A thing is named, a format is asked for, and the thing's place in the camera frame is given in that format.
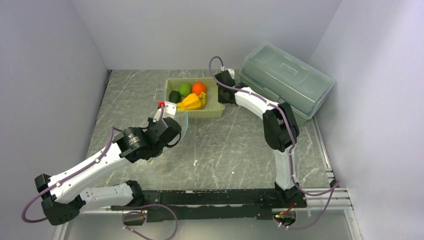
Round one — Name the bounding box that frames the pale green perforated basket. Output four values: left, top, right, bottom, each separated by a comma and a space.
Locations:
165, 77, 225, 118

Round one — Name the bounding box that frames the clear zip top bag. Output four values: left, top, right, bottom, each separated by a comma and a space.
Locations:
147, 109, 189, 162

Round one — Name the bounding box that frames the yellow bell pepper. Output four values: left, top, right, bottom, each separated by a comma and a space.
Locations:
177, 93, 201, 111

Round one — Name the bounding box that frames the green lime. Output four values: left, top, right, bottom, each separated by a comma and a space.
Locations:
178, 82, 192, 98

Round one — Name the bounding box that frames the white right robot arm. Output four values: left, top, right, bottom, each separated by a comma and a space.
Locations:
213, 70, 300, 208

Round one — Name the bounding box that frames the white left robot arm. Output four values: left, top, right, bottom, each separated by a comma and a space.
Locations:
34, 117, 182, 226

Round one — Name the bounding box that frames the yellow banana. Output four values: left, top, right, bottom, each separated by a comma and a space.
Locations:
198, 92, 206, 109

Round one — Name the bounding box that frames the orange fruit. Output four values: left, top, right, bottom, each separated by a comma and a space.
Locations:
191, 82, 208, 95

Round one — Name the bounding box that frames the dark green avocado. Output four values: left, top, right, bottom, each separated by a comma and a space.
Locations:
168, 90, 182, 104

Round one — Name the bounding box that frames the green plastic storage box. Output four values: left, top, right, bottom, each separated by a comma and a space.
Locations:
239, 42, 336, 126

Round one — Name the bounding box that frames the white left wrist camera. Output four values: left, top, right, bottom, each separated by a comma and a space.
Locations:
152, 101, 177, 123

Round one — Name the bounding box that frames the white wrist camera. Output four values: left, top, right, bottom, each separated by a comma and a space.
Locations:
220, 68, 235, 80
152, 101, 177, 123

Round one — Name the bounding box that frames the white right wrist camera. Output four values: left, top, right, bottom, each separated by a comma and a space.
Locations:
220, 68, 235, 80

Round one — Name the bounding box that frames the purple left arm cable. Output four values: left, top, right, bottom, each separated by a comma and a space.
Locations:
21, 104, 180, 240

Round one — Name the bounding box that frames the black mounting rail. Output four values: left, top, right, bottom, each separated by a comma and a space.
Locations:
110, 188, 307, 223

